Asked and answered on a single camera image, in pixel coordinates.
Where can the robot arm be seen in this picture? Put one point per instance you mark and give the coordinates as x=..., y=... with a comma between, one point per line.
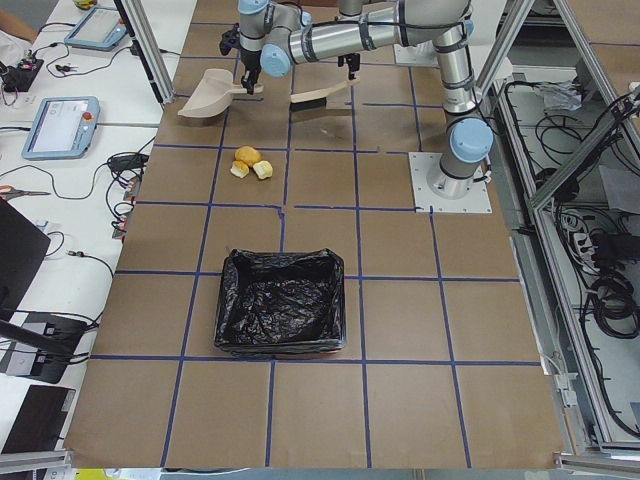
x=273, y=37

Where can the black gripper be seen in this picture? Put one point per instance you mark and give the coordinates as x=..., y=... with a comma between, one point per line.
x=351, y=62
x=249, y=62

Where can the near blue teach pendant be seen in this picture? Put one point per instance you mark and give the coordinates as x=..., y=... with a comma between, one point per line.
x=62, y=129

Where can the orange handled scissors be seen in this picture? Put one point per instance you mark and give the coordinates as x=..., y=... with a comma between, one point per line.
x=8, y=192

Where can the pale bread piece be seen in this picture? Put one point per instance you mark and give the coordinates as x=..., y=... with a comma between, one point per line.
x=239, y=169

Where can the bin with black bag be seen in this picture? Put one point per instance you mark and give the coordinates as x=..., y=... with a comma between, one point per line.
x=278, y=303

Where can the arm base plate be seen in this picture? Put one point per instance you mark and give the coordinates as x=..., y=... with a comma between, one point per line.
x=434, y=192

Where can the white hand brush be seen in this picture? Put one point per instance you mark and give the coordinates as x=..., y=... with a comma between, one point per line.
x=317, y=98

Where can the blue teach pendant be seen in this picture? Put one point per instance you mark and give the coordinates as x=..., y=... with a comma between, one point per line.
x=101, y=29
x=62, y=129

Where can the far blue teach pendant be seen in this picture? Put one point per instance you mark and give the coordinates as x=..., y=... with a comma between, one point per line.
x=101, y=29

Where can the white plastic dustpan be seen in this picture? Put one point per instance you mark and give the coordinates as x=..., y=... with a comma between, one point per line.
x=213, y=94

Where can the round brown bread bun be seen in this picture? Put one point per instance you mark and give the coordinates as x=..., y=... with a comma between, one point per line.
x=248, y=155

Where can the crusty bread piece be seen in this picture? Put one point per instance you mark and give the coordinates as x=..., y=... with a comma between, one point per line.
x=263, y=169

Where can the yellow object on desk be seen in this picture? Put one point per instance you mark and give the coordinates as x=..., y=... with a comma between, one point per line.
x=85, y=4

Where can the black monitor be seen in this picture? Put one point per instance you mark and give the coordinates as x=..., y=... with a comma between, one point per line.
x=23, y=249

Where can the silver aluminium frame post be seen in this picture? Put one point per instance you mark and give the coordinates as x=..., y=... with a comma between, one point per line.
x=139, y=30

